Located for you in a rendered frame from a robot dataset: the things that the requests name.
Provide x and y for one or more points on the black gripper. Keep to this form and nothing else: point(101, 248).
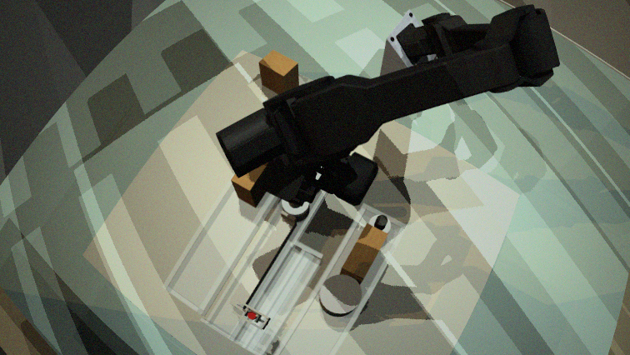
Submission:
point(348, 178)

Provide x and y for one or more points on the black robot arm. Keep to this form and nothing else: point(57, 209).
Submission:
point(334, 115)

